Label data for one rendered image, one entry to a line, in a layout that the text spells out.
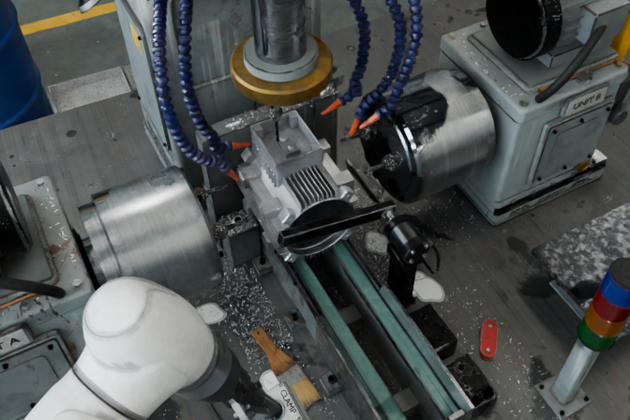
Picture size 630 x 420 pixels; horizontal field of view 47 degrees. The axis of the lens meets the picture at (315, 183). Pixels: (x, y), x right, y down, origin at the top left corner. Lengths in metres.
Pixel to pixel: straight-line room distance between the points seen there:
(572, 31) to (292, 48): 0.59
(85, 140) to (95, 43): 1.72
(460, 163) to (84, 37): 2.55
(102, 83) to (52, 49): 0.93
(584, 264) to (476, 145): 0.33
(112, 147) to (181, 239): 0.70
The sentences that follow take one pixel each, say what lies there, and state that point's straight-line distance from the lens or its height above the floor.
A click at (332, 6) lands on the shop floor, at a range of 3.75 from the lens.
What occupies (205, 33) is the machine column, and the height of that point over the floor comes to 1.29.
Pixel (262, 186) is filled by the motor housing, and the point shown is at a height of 1.06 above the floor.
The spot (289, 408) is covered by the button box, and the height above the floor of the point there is 1.07.
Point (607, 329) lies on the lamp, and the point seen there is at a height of 1.10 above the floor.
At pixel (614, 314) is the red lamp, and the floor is 1.14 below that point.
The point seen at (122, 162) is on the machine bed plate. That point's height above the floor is 0.80.
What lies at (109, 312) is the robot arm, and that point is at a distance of 0.78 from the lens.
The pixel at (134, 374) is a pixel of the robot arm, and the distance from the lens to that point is 0.81.
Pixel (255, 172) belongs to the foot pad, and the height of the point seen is 1.08.
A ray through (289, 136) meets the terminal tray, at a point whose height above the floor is 1.13.
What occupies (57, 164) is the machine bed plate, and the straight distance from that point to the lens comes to 1.95.
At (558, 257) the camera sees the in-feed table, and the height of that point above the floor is 0.92.
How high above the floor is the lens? 2.13
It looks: 49 degrees down
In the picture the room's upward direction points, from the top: 1 degrees counter-clockwise
